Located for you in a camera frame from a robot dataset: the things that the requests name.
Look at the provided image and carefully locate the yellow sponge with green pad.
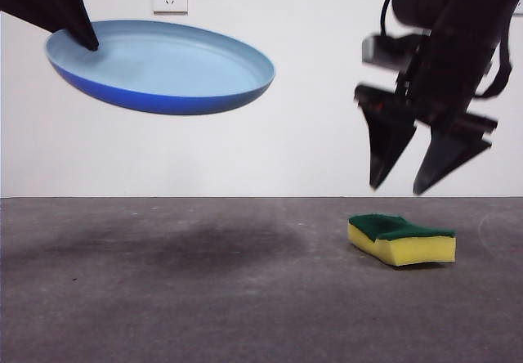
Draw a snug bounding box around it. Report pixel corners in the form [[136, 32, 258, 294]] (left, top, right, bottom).
[[347, 213, 457, 267]]

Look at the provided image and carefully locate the light blue round plate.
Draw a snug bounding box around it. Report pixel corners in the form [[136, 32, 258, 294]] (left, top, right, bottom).
[[44, 19, 277, 116]]

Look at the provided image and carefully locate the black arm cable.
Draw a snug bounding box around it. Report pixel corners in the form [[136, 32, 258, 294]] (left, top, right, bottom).
[[473, 39, 515, 100], [379, 0, 408, 38]]

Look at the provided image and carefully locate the right wrist grey camera box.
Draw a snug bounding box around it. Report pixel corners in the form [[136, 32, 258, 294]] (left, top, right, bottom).
[[361, 32, 432, 70]]

